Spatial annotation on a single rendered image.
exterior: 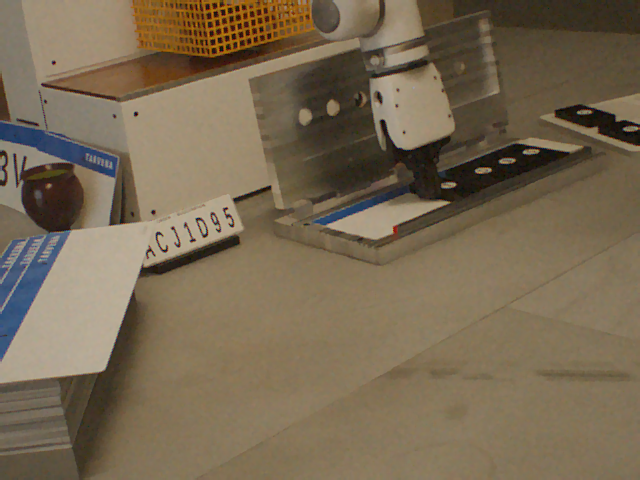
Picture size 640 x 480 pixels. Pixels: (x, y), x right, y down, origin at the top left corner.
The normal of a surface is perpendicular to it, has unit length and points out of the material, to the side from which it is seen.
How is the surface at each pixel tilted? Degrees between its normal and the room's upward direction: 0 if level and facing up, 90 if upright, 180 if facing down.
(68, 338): 0
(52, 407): 90
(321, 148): 83
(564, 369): 0
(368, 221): 0
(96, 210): 69
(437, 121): 77
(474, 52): 83
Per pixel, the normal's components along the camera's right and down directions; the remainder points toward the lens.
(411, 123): 0.55, 0.00
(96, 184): -0.79, -0.06
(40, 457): 0.01, 0.34
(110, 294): -0.12, -0.93
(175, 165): 0.64, 0.19
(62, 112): -0.76, 0.31
